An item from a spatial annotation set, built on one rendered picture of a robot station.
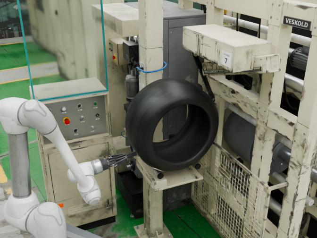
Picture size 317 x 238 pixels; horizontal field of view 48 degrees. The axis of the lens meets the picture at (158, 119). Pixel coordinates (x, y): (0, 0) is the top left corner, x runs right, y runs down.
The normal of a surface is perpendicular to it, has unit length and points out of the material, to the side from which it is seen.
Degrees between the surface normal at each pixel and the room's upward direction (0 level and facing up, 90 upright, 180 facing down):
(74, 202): 90
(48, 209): 5
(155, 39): 90
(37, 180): 0
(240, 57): 90
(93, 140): 90
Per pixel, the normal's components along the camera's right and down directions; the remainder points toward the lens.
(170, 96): 0.08, -0.35
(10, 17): 0.55, 0.36
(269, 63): 0.38, 0.09
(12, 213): -0.45, 0.21
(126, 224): 0.00, -0.90
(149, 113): -0.25, -0.07
